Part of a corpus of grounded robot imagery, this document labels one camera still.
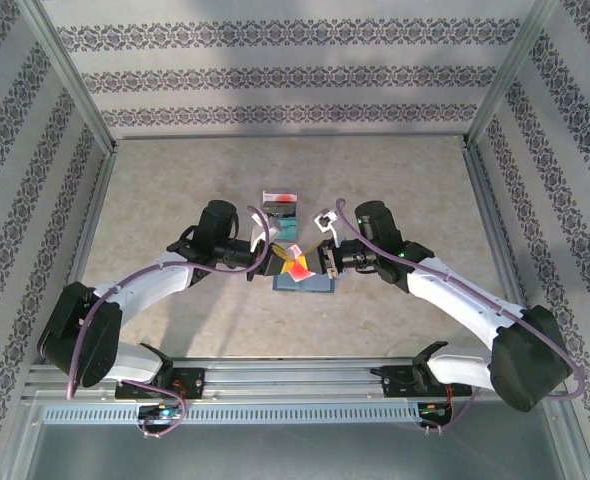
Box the blue leather card holder wallet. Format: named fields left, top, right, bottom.
left=272, top=259, right=337, bottom=297

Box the green AION chip card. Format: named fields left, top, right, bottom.
left=274, top=212, right=300, bottom=240

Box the clear acrylic card stand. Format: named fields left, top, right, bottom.
left=259, top=188, right=301, bottom=241

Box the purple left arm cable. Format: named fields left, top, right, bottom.
left=66, top=204, right=271, bottom=440

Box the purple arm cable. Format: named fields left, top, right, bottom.
left=334, top=198, right=587, bottom=436
left=66, top=204, right=271, bottom=440

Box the aluminium table back rail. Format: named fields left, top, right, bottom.
left=113, top=132, right=469, bottom=144

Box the aluminium mounting rail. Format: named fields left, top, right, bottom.
left=21, top=355, right=571, bottom=404

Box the aluminium table side rail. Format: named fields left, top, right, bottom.
left=462, top=137, right=544, bottom=361
left=44, top=142, right=119, bottom=366

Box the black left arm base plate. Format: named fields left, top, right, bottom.
left=114, top=366, right=207, bottom=401

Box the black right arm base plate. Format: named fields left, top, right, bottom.
left=381, top=364, right=472, bottom=400

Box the slotted grey cable duct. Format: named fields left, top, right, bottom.
left=41, top=402, right=426, bottom=425

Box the aluminium frame post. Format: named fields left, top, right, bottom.
left=462, top=0, right=562, bottom=151
left=14, top=0, right=120, bottom=156

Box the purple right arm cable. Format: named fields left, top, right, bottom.
left=334, top=198, right=587, bottom=436

